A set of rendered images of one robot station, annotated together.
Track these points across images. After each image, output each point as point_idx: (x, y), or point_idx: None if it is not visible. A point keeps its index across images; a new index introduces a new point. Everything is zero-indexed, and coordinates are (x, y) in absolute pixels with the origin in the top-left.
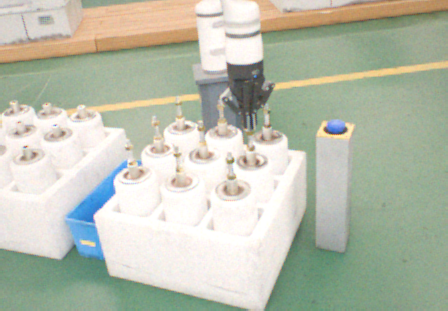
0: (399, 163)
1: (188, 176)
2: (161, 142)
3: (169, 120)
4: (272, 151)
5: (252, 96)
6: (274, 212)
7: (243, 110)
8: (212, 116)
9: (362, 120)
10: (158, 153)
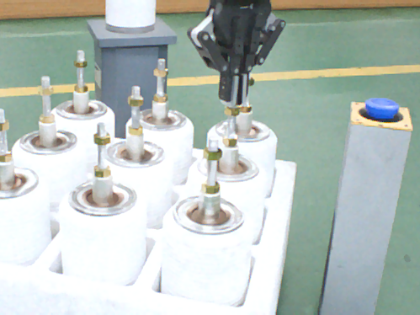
0: (409, 195)
1: (114, 188)
2: (53, 127)
3: (30, 119)
4: (255, 153)
5: (248, 39)
6: (276, 262)
7: (230, 64)
8: (119, 104)
9: (334, 132)
10: (46, 147)
